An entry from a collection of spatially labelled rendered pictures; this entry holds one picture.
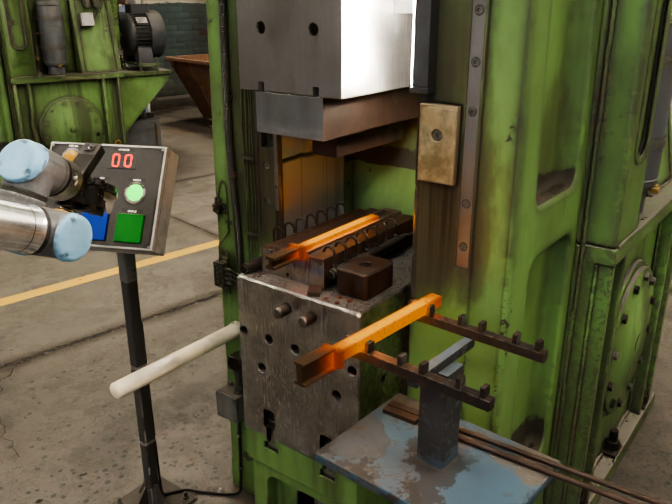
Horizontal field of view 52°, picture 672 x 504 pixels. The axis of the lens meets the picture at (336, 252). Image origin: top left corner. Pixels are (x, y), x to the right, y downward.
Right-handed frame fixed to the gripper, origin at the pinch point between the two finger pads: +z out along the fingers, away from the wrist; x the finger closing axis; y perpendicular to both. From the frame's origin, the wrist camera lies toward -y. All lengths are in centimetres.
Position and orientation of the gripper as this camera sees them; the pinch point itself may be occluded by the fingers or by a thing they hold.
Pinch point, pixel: (112, 195)
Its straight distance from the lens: 178.3
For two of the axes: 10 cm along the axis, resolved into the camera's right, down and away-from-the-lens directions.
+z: 1.8, 1.7, 9.7
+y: -1.0, 9.8, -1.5
